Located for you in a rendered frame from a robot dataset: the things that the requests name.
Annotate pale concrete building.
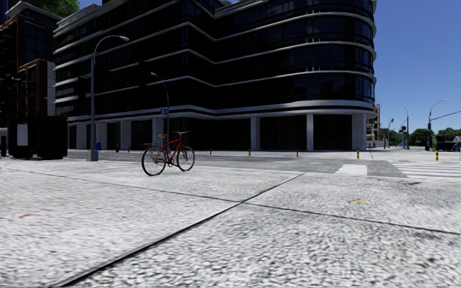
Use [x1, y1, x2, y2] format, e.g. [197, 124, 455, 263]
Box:
[366, 104, 381, 148]

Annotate brown brick building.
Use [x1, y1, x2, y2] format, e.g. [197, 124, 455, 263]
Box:
[0, 1, 64, 127]

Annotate traffic light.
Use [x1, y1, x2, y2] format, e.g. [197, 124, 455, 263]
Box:
[399, 107, 411, 150]
[424, 98, 461, 152]

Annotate dark glass building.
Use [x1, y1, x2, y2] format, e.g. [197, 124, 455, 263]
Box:
[53, 0, 378, 152]

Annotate trees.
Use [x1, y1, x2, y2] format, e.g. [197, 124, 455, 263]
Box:
[379, 127, 461, 147]

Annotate red bicycle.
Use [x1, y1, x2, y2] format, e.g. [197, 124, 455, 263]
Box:
[141, 131, 196, 177]

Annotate tree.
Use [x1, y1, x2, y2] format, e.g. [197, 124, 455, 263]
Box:
[8, 0, 80, 19]

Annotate grey street lamp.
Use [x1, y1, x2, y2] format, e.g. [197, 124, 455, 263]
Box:
[150, 71, 170, 145]
[386, 118, 395, 149]
[86, 35, 130, 162]

